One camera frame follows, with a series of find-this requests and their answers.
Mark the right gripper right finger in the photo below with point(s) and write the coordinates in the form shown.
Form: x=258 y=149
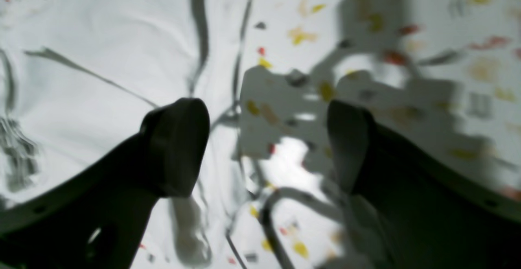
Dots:
x=432 y=218

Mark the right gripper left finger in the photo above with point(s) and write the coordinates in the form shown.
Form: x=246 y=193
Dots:
x=96 y=220

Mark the white T-shirt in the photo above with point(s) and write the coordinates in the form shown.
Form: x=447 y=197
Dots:
x=78 y=76

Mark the terrazzo patterned tablecloth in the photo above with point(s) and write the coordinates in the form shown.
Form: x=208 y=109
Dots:
x=444 y=74

